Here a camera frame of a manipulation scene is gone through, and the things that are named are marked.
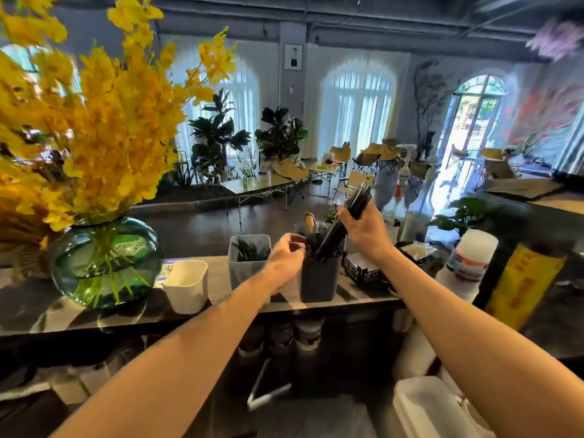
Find person's left hand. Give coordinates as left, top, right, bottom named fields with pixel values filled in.
left=262, top=232, right=308, bottom=297

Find person's right hand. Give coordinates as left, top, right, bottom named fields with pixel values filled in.
left=335, top=199, right=398, bottom=266

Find bundle of black straws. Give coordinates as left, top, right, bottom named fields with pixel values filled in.
left=314, top=181, right=373, bottom=263

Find dark grey plastic container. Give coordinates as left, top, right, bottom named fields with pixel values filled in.
left=299, top=232, right=346, bottom=304

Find person's left forearm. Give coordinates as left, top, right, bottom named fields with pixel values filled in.
left=49, top=269, right=279, bottom=438

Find person's right forearm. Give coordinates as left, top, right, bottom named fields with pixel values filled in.
left=377, top=247, right=584, bottom=438

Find beige folding chair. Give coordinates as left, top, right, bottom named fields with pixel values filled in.
left=273, top=158, right=311, bottom=199
left=474, top=147, right=518, bottom=180
left=353, top=141, right=402, bottom=176
left=329, top=141, right=352, bottom=164
left=332, top=170, right=376, bottom=202

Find bunch of black plastic forks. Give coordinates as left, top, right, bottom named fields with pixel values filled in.
left=231, top=237, right=271, bottom=263

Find small wooden folding table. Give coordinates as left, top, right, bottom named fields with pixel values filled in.
left=308, top=161, right=348, bottom=199

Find black box with white print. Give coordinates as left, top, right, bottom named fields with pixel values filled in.
left=342, top=252, right=387, bottom=288

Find clear pump bottle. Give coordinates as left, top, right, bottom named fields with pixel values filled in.
left=382, top=143, right=419, bottom=225

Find light grey plastic container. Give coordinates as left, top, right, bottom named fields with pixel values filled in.
left=227, top=234, right=273, bottom=290

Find wooden slat folding table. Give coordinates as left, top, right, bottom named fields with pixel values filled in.
left=220, top=174, right=295, bottom=225

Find white pump bottle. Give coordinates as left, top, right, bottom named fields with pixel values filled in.
left=401, top=160, right=440, bottom=243

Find black tray with paper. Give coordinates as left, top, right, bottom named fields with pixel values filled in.
left=394, top=241, right=440, bottom=270

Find stack of paper cups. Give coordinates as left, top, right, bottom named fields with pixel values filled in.
left=294, top=316, right=325, bottom=353
left=268, top=321, right=295, bottom=361
left=237, top=321, right=268, bottom=362

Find bushy dark green potted plant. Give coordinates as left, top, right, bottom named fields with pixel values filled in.
left=254, top=106, right=309, bottom=163

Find white sheer curtain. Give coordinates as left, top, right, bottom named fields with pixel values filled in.
left=303, top=43, right=412, bottom=161
left=160, top=35, right=279, bottom=161

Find white plastic container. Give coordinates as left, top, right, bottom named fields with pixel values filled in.
left=162, top=260, right=210, bottom=315

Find small green leafy plant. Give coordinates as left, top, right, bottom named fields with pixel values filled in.
left=428, top=197, right=503, bottom=238

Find tall dark green potted plant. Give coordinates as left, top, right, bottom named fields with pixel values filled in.
left=188, top=88, right=252, bottom=184

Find white bottle with red label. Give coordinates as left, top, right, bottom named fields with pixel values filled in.
left=433, top=229, right=500, bottom=306

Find printed code card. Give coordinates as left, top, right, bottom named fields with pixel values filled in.
left=154, top=258, right=189, bottom=289

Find bare branch tree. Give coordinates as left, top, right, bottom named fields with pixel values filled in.
left=412, top=59, right=452, bottom=161

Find arched glass door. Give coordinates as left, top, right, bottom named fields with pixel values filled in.
left=431, top=74, right=507, bottom=216

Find flat brown cardboard sheet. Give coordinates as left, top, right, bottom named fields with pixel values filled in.
left=483, top=177, right=567, bottom=200

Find green glass vase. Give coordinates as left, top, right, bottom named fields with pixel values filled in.
left=49, top=216, right=164, bottom=310

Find yellow cylindrical packet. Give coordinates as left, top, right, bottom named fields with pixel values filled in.
left=484, top=243, right=567, bottom=332

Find white plastic tub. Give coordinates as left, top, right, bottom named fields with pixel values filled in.
left=392, top=376, right=496, bottom=438

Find yellow flower bouquet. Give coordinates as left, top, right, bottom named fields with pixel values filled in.
left=0, top=0, right=239, bottom=233

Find dried brown grass bunch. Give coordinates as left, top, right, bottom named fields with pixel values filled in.
left=0, top=196, right=57, bottom=280

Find pink hanging flowers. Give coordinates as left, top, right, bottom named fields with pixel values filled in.
left=525, top=17, right=584, bottom=63

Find framed wall picture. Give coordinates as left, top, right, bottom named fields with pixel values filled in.
left=283, top=43, right=304, bottom=72

